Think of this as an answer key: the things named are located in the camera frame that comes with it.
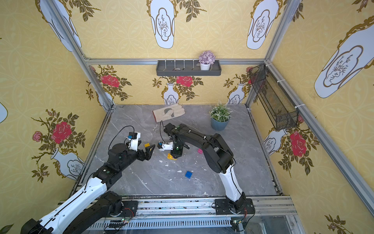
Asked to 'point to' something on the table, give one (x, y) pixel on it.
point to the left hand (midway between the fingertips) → (149, 143)
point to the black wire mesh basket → (281, 111)
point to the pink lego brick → (200, 150)
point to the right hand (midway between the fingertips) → (176, 155)
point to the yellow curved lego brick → (147, 145)
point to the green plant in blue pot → (220, 115)
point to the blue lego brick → (188, 174)
